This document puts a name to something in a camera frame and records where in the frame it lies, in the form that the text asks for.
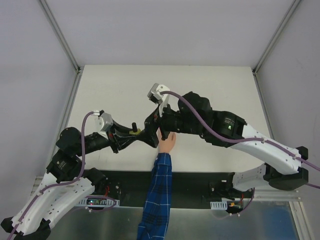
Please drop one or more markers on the left white cable duct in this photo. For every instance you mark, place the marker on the left white cable duct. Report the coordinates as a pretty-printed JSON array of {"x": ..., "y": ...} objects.
[{"x": 98, "y": 202}]

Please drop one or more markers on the right white cable duct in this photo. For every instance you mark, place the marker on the right white cable duct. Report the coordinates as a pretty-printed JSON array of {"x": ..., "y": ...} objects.
[{"x": 219, "y": 205}]

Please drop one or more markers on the yellow nail polish bottle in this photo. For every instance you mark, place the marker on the yellow nail polish bottle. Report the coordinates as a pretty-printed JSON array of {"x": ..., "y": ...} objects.
[{"x": 135, "y": 133}]

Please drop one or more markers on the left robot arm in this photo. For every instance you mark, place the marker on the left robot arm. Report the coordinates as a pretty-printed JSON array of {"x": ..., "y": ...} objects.
[{"x": 66, "y": 182}]

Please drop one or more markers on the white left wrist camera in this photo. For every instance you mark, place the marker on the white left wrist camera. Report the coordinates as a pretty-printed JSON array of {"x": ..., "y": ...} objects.
[{"x": 103, "y": 122}]

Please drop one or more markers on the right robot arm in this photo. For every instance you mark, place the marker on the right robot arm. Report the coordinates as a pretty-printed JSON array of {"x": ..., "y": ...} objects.
[{"x": 193, "y": 114}]

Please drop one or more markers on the person's hand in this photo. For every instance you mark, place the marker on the person's hand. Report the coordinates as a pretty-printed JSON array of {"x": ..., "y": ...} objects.
[{"x": 165, "y": 146}]

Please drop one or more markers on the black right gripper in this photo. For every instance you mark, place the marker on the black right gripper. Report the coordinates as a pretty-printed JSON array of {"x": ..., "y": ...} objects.
[{"x": 163, "y": 122}]

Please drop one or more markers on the aluminium frame post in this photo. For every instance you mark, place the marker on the aluminium frame post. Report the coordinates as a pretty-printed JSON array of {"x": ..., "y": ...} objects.
[
  {"x": 59, "y": 35},
  {"x": 277, "y": 35}
]

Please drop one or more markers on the blue plaid sleeve forearm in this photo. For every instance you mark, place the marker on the blue plaid sleeve forearm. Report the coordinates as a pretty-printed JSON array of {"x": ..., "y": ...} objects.
[{"x": 157, "y": 206}]

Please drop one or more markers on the right aluminium frame post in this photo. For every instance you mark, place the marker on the right aluminium frame post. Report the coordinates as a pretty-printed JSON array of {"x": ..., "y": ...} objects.
[{"x": 277, "y": 35}]

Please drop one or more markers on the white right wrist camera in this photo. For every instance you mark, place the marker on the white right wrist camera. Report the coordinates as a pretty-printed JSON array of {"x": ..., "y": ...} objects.
[{"x": 156, "y": 95}]

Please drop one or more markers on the aluminium table edge rail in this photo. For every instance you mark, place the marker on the aluminium table edge rail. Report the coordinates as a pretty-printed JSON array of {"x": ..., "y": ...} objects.
[{"x": 64, "y": 119}]

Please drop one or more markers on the white cable duct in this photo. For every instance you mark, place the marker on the white cable duct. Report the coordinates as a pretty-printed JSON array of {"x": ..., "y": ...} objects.
[
  {"x": 98, "y": 202},
  {"x": 219, "y": 205}
]

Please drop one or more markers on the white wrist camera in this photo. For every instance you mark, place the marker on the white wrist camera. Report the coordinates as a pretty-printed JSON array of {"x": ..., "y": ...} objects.
[
  {"x": 103, "y": 122},
  {"x": 156, "y": 95}
]

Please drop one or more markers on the left aluminium frame post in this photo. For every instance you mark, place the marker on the left aluminium frame post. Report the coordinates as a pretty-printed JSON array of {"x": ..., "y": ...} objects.
[{"x": 59, "y": 35}]

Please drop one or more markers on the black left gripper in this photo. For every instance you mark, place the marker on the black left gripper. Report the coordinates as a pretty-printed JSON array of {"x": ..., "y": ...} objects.
[{"x": 113, "y": 141}]

